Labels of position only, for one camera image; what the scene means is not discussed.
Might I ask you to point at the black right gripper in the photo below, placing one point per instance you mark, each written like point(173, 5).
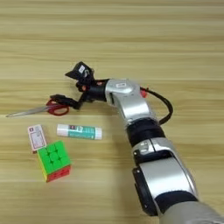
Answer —
point(94, 90)

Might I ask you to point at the white teal glue stick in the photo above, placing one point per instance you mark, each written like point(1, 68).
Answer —
point(80, 131)

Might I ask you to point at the green red yellow puzzle cube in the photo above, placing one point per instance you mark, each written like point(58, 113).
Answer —
point(52, 157)

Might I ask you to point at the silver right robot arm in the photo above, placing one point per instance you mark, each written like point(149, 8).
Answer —
point(137, 108)

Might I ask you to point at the small black white-labelled box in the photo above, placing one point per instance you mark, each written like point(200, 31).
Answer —
point(83, 70)

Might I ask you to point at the small red white card box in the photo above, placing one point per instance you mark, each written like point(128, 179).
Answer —
point(37, 138)

